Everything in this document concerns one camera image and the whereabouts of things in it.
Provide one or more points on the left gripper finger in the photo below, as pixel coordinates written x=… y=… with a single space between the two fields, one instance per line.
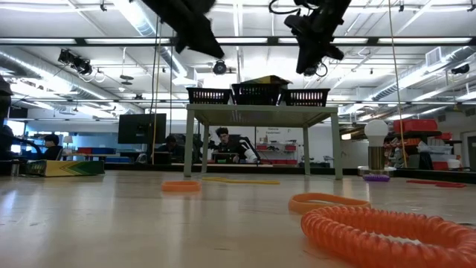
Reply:
x=206 y=50
x=212 y=39

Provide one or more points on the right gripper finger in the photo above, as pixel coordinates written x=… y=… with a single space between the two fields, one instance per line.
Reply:
x=311 y=61
x=302 y=63

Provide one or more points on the black slotted plastic basket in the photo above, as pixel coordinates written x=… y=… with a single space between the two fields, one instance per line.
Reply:
x=256 y=95
x=208 y=96
x=305 y=97

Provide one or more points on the yellow green crayon box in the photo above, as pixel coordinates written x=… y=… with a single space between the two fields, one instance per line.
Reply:
x=267 y=79
x=67 y=168

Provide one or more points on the orange rubber band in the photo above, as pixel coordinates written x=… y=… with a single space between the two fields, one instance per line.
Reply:
x=180 y=187
x=308 y=207

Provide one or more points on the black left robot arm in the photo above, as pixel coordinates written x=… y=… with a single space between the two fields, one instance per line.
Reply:
x=167 y=7

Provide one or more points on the small white desk lamp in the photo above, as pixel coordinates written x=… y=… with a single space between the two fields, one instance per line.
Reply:
x=67 y=140

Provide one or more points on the green perforated metal shelf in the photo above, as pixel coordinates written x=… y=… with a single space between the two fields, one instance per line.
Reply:
x=260 y=115

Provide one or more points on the black overhead rig beam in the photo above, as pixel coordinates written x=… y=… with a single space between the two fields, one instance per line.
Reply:
x=111 y=41

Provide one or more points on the white bulb table lamp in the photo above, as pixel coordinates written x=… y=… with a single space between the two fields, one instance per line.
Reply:
x=376 y=130

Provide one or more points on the person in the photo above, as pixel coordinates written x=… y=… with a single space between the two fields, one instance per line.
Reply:
x=172 y=147
x=227 y=143
x=52 y=149

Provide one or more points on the black monitor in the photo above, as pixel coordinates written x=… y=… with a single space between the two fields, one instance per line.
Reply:
x=141 y=128

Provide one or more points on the red plastic storage bin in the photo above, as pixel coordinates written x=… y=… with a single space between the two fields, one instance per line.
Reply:
x=414 y=126

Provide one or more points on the yellow rubber band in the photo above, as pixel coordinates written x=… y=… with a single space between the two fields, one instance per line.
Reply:
x=253 y=182

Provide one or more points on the red rubber band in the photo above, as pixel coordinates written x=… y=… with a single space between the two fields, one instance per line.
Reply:
x=446 y=184

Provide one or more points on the small black ceiling camera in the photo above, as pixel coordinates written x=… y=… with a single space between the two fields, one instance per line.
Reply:
x=219 y=67

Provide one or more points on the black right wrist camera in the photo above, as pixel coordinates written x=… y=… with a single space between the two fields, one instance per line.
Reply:
x=295 y=24

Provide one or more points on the black ceiling camera cluster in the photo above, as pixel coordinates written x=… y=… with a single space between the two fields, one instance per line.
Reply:
x=74 y=61

